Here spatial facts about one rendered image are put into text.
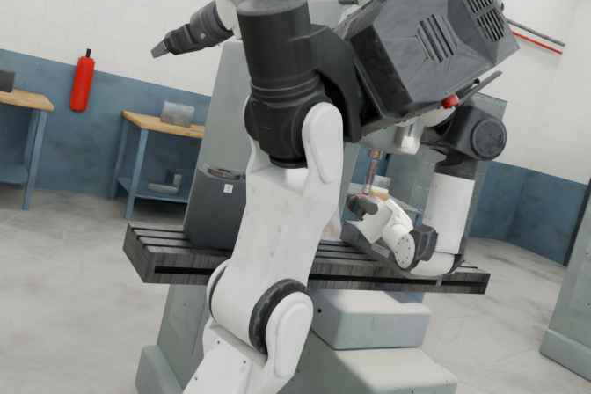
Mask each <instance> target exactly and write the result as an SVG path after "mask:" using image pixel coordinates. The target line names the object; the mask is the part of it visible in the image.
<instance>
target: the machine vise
mask: <svg viewBox="0 0 591 394"><path fill-rule="evenodd" d="M359 223H360V222H356V221H348V220H345V221H344V223H343V227H342V231H341V233H340V237H339V239H341V240H343V241H344V242H346V243H348V244H350V245H351V246H353V247H354V248H356V249H358V250H360V251H361V252H364V253H365V254H367V255H369V256H370V257H371V258H373V259H376V260H377V261H379V262H381V263H383V264H384V265H386V266H387V267H389V268H391V269H393V270H394V271H396V272H398V273H400V274H402V275H403V276H405V277H406V278H408V279H433V280H441V279H442V277H443V274H441V275H436V276H425V275H419V274H411V272H409V271H403V270H401V269H400V268H399V267H398V265H397V264H396V263H395V259H396V257H395V255H394V252H393V251H392V250H391V249H390V248H389V246H388V245H387V244H386V243H385V242H384V241H383V240H382V239H381V238H379V239H377V240H376V241H375V242H374V243H373V244H371V243H370V242H369V241H368V240H367V239H366V238H365V237H364V235H363V234H362V233H361V232H360V230H358V228H357V227H356V226H357V225H358V224H359Z"/></svg>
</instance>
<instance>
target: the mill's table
mask: <svg viewBox="0 0 591 394"><path fill-rule="evenodd" d="M183 229H184V227H176V226H166V225H156V224H147V223H128V226H127V231H126V235H125V239H124V244H123V248H122V250H123V251H124V252H125V254H126V256H127V257H128V259H129V261H130V263H131V264H132V266H133V267H134V269H135V270H136V272H137V273H138V275H139V276H140V278H141V280H142V282H143V283H153V284H180V285H208V282H209V279H210V277H211V276H212V274H213V272H214V271H215V270H216V269H217V268H218V267H219V266H220V265H221V264H222V263H223V262H224V261H226V260H228V259H231V256H232V254H233V252H234V250H231V249H223V248H214V247H206V246H197V245H193V244H192V243H191V242H190V240H189V239H188V237H187V236H186V234H185V233H184V231H183ZM490 276H491V274H490V273H488V272H487V271H485V270H483V269H478V267H477V266H474V265H472V264H471V263H469V262H465V260H464V261H463V263H462V265H461V266H460V267H458V268H457V270H456V271H455V272H454V273H453V274H443V277H442V279H441V280H433V279H408V278H406V277H405V276H403V275H402V274H400V273H398V272H396V271H394V270H393V269H391V268H389V267H387V266H386V265H384V264H383V263H381V262H379V261H377V260H376V259H373V258H371V257H370V256H369V255H367V254H365V253H364V252H361V251H360V250H358V249H356V248H354V247H353V246H351V245H350V244H348V243H346V242H341V241H332V240H322V239H319V242H318V245H317V250H316V253H315V256H314V259H313V262H312V265H311V268H310V273H309V276H308V280H307V288H314V289H341V290H368V291H396V292H422V293H450V294H476V295H484V294H485V291H486V288H487V285H488V282H489V279H490Z"/></svg>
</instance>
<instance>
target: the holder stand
mask: <svg viewBox="0 0 591 394"><path fill-rule="evenodd" d="M245 207H246V172H243V174H242V175H241V174H240V173H239V172H237V171H232V170H230V169H226V168H222V167H216V166H209V167H208V169H204V168H197V171H196V175H195V179H194V183H193V190H192V194H191V198H190V202H189V206H188V210H187V214H186V221H185V226H184V229H183V231H184V233H185V234H186V236H187V237H188V239H189V240H190V242H191V243H192V244H193V245H197V246H206V247H214V248H223V249H231V250H234V249H235V245H236V242H237V237H238V233H239V230H240V226H241V222H242V219H243V215H244V210H245Z"/></svg>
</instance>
